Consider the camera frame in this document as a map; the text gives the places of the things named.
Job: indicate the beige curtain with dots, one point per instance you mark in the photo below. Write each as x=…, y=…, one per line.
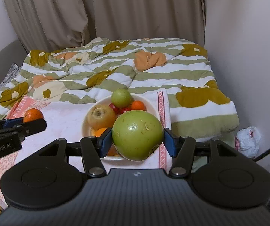
x=144, y=9
x=43, y=11

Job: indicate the small green apple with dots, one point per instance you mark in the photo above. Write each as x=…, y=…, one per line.
x=121, y=97

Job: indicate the white and pink floral towel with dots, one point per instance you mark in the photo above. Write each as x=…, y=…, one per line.
x=64, y=122

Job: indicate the white plastic bag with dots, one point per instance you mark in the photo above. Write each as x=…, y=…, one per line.
x=249, y=141

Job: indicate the grey patterned cloth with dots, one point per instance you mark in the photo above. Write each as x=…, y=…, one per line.
x=11, y=74

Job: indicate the cream plate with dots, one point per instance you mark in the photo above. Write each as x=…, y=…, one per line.
x=88, y=131

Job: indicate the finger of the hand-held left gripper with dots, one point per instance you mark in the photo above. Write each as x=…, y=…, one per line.
x=10, y=122
x=35, y=125

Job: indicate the red cherry tomato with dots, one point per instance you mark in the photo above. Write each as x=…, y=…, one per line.
x=125, y=110
x=113, y=107

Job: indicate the yellow apple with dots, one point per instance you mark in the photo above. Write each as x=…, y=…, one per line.
x=100, y=119

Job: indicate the large orange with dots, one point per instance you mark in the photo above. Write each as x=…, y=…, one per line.
x=99, y=132

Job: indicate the grey bed headboard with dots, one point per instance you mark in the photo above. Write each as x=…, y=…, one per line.
x=5, y=54

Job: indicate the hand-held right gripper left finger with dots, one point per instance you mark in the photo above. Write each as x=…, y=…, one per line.
x=105, y=143

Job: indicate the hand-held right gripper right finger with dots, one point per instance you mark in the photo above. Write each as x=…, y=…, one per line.
x=170, y=143

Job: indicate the green striped floral blanket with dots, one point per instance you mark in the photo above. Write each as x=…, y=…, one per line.
x=163, y=75

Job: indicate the large green apple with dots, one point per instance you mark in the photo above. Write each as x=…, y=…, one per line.
x=137, y=135

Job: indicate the small mandarin orange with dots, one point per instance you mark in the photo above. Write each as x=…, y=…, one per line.
x=33, y=115
x=138, y=106

